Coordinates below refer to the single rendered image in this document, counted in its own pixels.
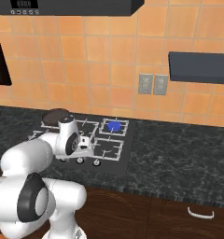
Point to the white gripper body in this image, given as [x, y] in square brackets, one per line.
[84, 153]

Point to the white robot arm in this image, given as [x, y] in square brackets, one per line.
[26, 158]

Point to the blue burner flame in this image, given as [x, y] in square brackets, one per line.
[114, 126]

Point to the white hob knob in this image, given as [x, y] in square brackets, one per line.
[63, 160]
[96, 162]
[80, 160]

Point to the black gas hob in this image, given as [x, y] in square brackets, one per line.
[123, 155]

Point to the dark brown pan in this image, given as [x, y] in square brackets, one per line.
[53, 115]

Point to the dark wood cupboard door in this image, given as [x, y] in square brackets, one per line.
[117, 214]

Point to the dark wood drawer front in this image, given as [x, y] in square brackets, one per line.
[179, 224]

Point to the black range hood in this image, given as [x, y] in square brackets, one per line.
[86, 7]

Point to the grey wall socket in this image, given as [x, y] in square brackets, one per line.
[145, 83]
[160, 84]

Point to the dark grey wall shelf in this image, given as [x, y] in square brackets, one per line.
[198, 67]

